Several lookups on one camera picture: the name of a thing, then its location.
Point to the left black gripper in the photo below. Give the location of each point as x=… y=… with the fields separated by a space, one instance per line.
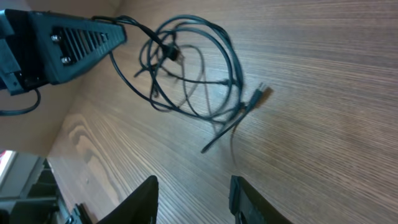
x=44 y=47

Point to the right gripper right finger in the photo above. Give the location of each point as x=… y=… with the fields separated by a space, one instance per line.
x=249 y=207

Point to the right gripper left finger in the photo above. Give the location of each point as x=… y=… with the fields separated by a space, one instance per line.
x=141 y=206

